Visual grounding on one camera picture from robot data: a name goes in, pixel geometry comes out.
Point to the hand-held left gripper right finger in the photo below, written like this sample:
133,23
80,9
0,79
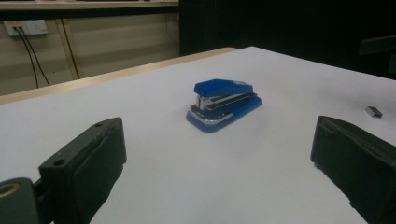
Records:
358,161

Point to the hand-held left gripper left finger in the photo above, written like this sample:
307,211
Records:
84,161

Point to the blue stapler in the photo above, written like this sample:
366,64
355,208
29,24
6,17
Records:
222,105

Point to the small grey staple block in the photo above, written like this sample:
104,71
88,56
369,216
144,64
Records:
373,111

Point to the wooden table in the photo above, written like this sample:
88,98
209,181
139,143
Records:
109,76

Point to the white table board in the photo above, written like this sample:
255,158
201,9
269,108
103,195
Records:
193,174

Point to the black curtain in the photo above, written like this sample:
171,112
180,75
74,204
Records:
280,28

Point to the white wall socket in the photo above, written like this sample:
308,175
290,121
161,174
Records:
31,27

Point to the black wall rail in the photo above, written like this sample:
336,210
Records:
87,13

